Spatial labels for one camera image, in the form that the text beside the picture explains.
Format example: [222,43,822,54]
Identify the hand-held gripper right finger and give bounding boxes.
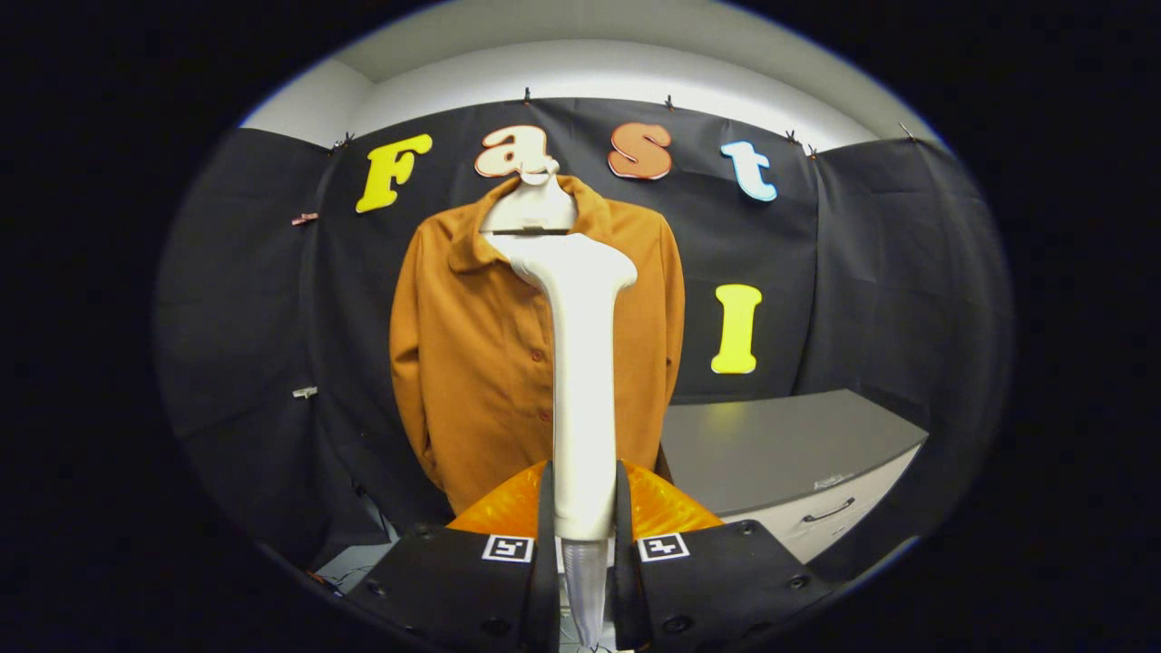
[612,461,832,653]

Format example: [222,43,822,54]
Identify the orange button-up shirt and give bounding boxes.
[389,174,687,516]

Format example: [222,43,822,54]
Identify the row of black backdrop clips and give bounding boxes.
[331,86,917,157]

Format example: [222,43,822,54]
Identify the white mannequin torso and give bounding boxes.
[479,163,579,239]

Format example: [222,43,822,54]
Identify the black backdrop cloth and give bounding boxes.
[154,95,1015,581]

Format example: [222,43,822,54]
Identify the grey cabinet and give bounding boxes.
[660,390,930,565]

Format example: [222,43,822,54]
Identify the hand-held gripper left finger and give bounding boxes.
[345,461,561,653]

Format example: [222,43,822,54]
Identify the white garment steamer head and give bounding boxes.
[510,232,639,542]

